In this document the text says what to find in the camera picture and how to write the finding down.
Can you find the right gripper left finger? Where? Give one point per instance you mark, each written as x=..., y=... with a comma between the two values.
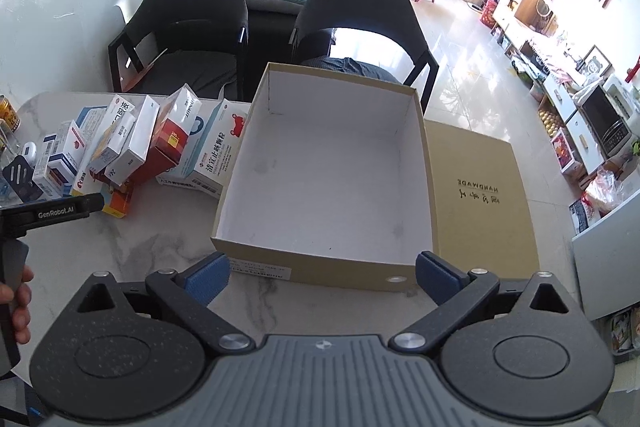
x=135, y=348

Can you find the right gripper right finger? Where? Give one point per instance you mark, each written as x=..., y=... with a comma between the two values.
x=508, y=346

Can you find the red white bandage box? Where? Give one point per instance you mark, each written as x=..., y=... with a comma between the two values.
x=170, y=134

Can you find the blue mask box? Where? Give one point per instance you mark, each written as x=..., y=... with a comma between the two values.
x=117, y=200

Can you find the person's left hand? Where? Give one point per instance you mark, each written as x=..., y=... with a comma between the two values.
x=18, y=301

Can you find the black metal phone stand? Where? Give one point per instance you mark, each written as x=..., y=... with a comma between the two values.
x=19, y=174

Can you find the small white blue medicine box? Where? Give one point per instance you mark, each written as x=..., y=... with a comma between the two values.
x=59, y=155

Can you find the white digital thermometer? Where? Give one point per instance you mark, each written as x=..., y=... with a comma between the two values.
x=29, y=153

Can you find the gold drink can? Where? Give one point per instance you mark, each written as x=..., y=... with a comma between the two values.
x=8, y=114

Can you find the tan shoe box lid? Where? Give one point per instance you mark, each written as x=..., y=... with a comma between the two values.
x=480, y=215

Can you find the white box marked 24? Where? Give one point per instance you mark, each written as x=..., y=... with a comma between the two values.
x=134, y=152

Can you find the teal white bear medicine box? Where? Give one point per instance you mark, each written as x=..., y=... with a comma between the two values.
x=212, y=158

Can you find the black microwave oven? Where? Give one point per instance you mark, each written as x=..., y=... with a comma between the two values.
x=605, y=122

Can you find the black dining chair left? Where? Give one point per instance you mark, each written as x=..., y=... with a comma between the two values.
x=169, y=43

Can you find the black dining chair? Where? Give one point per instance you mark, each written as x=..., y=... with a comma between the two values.
x=169, y=43
x=392, y=19

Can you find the tan cardboard shoe box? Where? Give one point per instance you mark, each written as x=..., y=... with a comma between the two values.
x=331, y=183

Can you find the black dining chair right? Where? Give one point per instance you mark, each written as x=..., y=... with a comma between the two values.
x=392, y=19

